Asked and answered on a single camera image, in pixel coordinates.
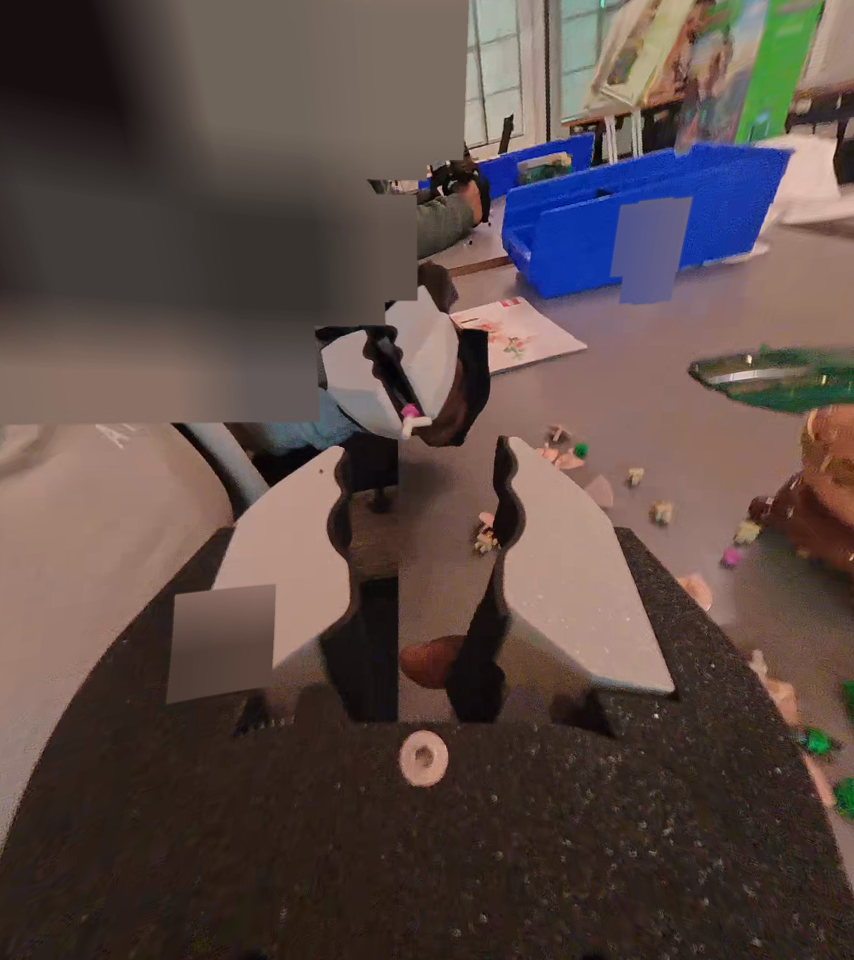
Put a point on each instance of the flower instruction booklet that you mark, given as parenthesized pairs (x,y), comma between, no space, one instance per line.
(532,334)

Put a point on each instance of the another person's forearm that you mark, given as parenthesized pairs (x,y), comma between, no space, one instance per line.
(445,225)

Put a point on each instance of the small white stem brick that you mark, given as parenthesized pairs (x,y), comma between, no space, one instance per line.
(415,424)

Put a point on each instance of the brick-built potted plant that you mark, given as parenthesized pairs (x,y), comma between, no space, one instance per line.
(839,480)

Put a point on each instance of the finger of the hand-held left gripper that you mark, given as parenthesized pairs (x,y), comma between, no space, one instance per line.
(430,352)
(355,379)

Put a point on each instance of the window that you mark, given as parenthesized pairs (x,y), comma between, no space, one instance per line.
(505,67)

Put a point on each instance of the large blue plastic bin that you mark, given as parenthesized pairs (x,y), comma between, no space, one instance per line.
(569,232)

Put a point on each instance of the person's pale hoodie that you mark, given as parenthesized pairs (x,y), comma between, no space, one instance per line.
(59,600)

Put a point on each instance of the wooden table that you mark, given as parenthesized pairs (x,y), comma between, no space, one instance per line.
(846,86)

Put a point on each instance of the brown round brick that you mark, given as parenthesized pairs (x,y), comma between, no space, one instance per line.
(430,661)

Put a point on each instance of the pale printed toy box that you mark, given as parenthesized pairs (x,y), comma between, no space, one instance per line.
(636,52)

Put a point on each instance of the scattered small toy bricks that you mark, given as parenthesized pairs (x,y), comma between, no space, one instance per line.
(663,512)

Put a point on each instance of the green printed toy box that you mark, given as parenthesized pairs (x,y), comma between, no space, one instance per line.
(779,67)

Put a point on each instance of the white paper sheet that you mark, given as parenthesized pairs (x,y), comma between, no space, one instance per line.
(816,180)

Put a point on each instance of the small blue plastic bin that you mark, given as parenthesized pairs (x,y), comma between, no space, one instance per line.
(539,154)

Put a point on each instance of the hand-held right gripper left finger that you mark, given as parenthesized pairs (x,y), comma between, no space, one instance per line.
(284,540)

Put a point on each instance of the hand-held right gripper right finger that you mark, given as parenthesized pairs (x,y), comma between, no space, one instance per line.
(577,592)

